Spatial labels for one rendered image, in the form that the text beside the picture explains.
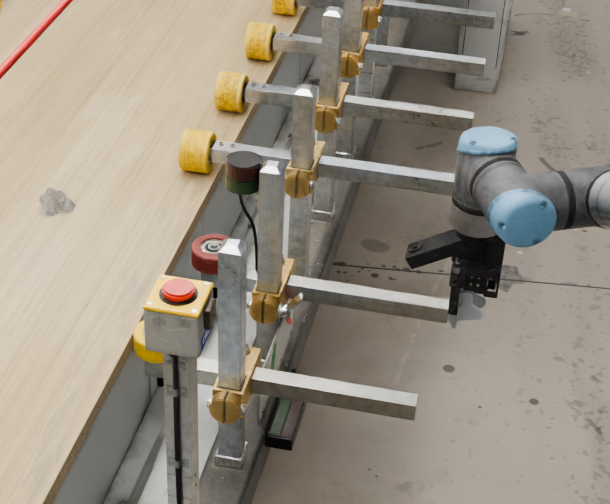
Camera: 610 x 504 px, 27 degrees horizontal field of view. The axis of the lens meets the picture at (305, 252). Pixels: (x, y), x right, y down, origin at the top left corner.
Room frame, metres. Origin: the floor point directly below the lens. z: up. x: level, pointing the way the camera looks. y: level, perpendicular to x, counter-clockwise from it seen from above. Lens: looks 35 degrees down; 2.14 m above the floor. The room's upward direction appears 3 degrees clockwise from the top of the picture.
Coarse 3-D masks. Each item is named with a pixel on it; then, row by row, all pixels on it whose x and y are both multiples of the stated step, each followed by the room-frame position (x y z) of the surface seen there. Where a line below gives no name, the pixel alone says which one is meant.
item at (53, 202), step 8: (48, 192) 1.93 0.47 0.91; (56, 192) 1.91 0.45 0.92; (40, 200) 1.91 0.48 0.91; (48, 200) 1.89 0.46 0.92; (56, 200) 1.90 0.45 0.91; (64, 200) 1.90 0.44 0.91; (72, 200) 1.91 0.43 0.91; (40, 208) 1.89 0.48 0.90; (48, 208) 1.87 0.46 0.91; (56, 208) 1.88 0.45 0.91; (64, 208) 1.88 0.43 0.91; (72, 208) 1.89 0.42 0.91
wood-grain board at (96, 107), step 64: (128, 0) 2.82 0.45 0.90; (192, 0) 2.84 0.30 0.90; (256, 0) 2.85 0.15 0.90; (0, 64) 2.45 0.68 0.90; (64, 64) 2.46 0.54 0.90; (128, 64) 2.48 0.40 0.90; (192, 64) 2.49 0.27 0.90; (256, 64) 2.51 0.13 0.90; (0, 128) 2.17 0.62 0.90; (64, 128) 2.18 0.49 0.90; (128, 128) 2.20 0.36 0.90; (192, 128) 2.21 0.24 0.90; (0, 192) 1.94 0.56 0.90; (64, 192) 1.95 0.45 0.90; (128, 192) 1.96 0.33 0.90; (192, 192) 1.97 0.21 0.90; (0, 256) 1.73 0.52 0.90; (64, 256) 1.74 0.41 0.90; (128, 256) 1.75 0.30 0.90; (0, 320) 1.56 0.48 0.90; (64, 320) 1.57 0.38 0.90; (128, 320) 1.58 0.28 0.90; (0, 384) 1.41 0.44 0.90; (64, 384) 1.41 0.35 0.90; (0, 448) 1.27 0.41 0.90; (64, 448) 1.28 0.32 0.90
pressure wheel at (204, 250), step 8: (200, 240) 1.80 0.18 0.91; (208, 240) 1.81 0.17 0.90; (216, 240) 1.81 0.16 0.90; (192, 248) 1.78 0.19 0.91; (200, 248) 1.78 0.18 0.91; (208, 248) 1.78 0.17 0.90; (216, 248) 1.78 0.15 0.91; (192, 256) 1.77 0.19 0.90; (200, 256) 1.75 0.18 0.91; (208, 256) 1.75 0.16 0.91; (216, 256) 1.75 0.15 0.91; (192, 264) 1.77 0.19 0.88; (200, 264) 1.75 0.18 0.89; (208, 264) 1.75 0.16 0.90; (216, 264) 1.75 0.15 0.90; (208, 272) 1.75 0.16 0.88; (216, 272) 1.75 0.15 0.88; (216, 288) 1.78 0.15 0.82; (216, 296) 1.78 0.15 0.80
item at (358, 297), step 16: (288, 288) 1.75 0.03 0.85; (304, 288) 1.74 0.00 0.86; (320, 288) 1.74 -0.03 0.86; (336, 288) 1.74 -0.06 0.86; (352, 288) 1.74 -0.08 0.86; (368, 288) 1.75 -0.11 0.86; (336, 304) 1.73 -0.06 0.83; (352, 304) 1.73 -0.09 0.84; (368, 304) 1.72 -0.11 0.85; (384, 304) 1.72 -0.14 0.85; (400, 304) 1.71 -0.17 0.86; (416, 304) 1.71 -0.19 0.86; (432, 304) 1.71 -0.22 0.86; (448, 304) 1.71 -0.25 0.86; (432, 320) 1.70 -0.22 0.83
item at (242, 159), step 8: (240, 152) 1.76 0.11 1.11; (248, 152) 1.76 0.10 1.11; (232, 160) 1.73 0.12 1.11; (240, 160) 1.73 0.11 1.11; (248, 160) 1.73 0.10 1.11; (256, 160) 1.73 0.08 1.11; (240, 168) 1.71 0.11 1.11; (248, 168) 1.71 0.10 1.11; (256, 192) 1.72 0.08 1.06; (240, 200) 1.73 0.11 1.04; (256, 200) 1.72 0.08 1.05; (248, 216) 1.73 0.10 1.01; (256, 240) 1.73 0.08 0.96; (256, 248) 1.72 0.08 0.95; (256, 256) 1.72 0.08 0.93; (256, 264) 1.72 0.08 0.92; (256, 272) 1.72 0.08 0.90
